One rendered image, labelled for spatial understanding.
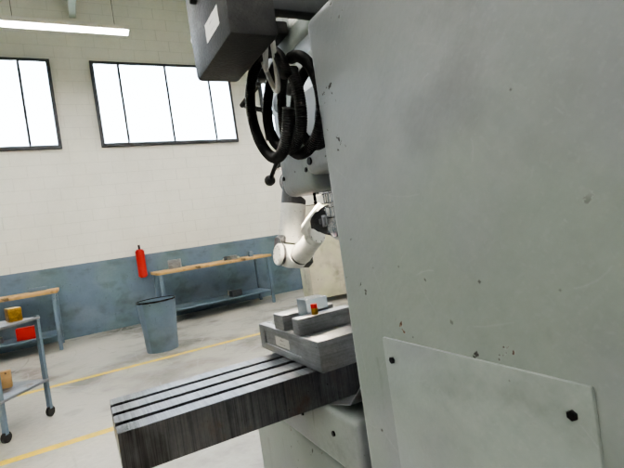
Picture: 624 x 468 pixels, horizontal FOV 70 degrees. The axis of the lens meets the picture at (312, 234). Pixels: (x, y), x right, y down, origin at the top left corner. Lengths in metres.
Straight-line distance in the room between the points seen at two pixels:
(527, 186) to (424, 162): 0.14
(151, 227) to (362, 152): 8.04
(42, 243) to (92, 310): 1.35
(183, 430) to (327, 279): 6.47
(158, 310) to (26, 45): 5.30
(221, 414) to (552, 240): 0.72
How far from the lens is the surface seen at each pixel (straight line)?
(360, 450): 0.99
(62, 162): 8.67
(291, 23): 1.10
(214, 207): 8.89
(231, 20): 0.73
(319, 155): 0.97
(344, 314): 1.12
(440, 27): 0.55
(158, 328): 5.83
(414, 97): 0.57
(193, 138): 8.96
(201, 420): 0.97
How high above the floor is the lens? 1.22
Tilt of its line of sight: 1 degrees down
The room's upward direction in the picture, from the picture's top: 8 degrees counter-clockwise
